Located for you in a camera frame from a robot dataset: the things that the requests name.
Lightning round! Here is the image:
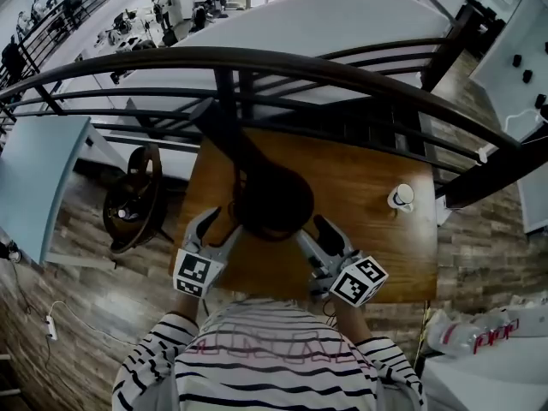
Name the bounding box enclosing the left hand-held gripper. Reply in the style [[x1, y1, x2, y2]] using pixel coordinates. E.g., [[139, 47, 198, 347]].
[[173, 206, 246, 299]]

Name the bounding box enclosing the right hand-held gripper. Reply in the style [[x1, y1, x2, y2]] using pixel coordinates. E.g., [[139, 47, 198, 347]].
[[294, 214, 390, 308]]

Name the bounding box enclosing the black desk lamp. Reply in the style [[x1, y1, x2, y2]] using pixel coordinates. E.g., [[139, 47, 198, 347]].
[[189, 97, 317, 244]]

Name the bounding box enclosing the person's left forearm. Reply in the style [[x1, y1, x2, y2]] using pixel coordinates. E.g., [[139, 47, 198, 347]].
[[173, 291, 202, 323]]

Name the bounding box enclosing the person's right forearm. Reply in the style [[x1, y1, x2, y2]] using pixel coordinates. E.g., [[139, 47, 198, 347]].
[[331, 300, 373, 344]]

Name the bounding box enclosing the brown wooden table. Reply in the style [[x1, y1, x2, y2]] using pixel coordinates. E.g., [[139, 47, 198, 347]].
[[175, 127, 440, 304]]

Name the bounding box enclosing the brown round wooden chair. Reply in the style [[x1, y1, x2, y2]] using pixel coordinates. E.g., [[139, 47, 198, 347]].
[[102, 146, 175, 254]]

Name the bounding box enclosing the white mug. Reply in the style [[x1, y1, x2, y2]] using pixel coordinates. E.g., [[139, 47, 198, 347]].
[[387, 183, 415, 214]]

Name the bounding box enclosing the yellow black striped strip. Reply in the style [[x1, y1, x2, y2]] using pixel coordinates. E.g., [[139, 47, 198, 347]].
[[413, 304, 432, 367]]

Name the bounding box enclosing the person's striped white shirt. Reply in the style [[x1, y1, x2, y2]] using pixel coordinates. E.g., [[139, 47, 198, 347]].
[[111, 297, 429, 411]]

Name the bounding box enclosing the clear bottle with red label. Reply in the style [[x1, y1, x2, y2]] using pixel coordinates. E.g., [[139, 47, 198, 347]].
[[427, 313, 521, 357]]

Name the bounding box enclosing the dark curved metal railing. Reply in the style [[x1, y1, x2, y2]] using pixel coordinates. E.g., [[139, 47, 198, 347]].
[[0, 4, 524, 210]]

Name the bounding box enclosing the light blue table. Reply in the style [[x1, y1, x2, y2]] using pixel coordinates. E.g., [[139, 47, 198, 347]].
[[0, 116, 93, 265]]

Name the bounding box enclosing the plain white table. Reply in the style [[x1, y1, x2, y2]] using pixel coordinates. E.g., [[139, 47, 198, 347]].
[[515, 160, 548, 235]]

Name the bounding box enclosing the white table with black parts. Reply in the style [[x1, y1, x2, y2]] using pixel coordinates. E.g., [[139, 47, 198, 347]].
[[468, 0, 548, 143]]

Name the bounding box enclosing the group of small black parts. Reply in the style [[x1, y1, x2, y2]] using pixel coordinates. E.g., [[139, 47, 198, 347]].
[[511, 40, 548, 117]]

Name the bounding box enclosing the black balcony railing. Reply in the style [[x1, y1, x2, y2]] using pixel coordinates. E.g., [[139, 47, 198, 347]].
[[0, 0, 146, 89]]

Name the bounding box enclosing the white power strip cable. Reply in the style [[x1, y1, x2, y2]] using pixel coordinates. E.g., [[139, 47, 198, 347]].
[[49, 300, 128, 346]]

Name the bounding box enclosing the white cable on table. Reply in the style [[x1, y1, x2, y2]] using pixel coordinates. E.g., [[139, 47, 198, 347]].
[[504, 108, 545, 130]]

